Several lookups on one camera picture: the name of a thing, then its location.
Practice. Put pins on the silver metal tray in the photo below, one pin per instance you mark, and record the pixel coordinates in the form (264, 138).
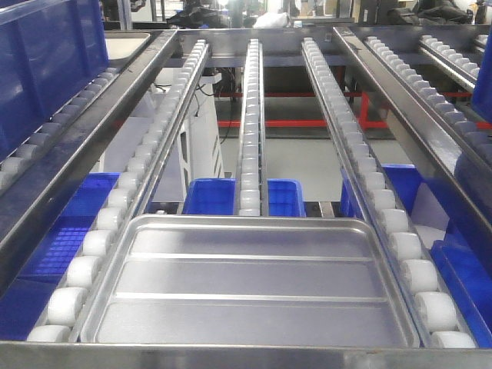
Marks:
(249, 281)

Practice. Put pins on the beige tray upper left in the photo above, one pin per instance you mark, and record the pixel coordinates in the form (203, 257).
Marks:
(121, 46)

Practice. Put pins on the centre white roller track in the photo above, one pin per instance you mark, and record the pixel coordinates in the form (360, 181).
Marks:
(251, 179)

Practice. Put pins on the white roller track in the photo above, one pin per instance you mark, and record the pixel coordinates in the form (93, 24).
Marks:
(435, 313)
(251, 179)
(129, 197)

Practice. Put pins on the blue bin lower centre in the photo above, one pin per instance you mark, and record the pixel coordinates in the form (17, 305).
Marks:
(215, 196)

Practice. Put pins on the white machine base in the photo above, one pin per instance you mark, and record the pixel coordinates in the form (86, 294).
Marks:
(197, 150)

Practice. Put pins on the steel left divider beam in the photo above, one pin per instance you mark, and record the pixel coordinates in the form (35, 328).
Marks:
(31, 205)

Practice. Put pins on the steel divider beam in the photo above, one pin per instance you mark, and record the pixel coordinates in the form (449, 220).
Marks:
(459, 178)
(31, 205)

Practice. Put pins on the left white roller track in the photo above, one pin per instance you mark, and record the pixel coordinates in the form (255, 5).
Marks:
(129, 197)

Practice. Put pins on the blue bin lower right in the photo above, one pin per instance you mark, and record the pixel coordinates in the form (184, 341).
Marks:
(466, 280)

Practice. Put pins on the steel right divider beam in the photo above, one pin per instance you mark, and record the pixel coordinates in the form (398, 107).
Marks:
(459, 178)

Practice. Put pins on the right white roller track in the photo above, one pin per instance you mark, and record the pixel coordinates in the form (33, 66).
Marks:
(435, 313)

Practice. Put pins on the far right roller track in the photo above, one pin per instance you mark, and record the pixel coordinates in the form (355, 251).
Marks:
(465, 129)

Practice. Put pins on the large blue bin upper left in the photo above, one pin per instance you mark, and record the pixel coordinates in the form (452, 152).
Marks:
(50, 50)

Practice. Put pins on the far left roller track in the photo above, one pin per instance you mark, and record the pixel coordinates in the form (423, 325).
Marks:
(38, 142)

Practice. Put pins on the blue bin lower left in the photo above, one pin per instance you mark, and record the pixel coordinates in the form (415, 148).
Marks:
(27, 296)

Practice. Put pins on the red floor frame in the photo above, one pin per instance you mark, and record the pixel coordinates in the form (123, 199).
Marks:
(366, 123)

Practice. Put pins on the steel front shelf rail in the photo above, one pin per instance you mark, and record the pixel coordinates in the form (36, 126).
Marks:
(17, 354)

